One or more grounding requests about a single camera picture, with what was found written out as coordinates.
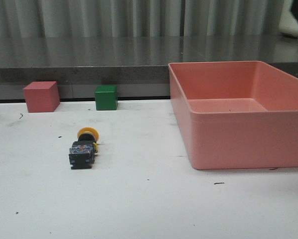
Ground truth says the yellow mushroom push button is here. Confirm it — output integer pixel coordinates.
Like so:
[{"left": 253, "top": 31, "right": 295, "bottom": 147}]
[{"left": 69, "top": 127, "right": 99, "bottom": 170}]

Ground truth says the green cube block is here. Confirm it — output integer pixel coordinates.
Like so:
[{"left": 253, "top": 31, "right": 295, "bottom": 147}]
[{"left": 94, "top": 85, "right": 118, "bottom": 111}]

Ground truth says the pink plastic bin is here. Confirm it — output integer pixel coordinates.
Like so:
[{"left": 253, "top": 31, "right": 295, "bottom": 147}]
[{"left": 168, "top": 61, "right": 298, "bottom": 170}]

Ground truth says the pink cube block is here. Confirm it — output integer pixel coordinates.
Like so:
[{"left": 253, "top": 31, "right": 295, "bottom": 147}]
[{"left": 23, "top": 81, "right": 60, "bottom": 113}]

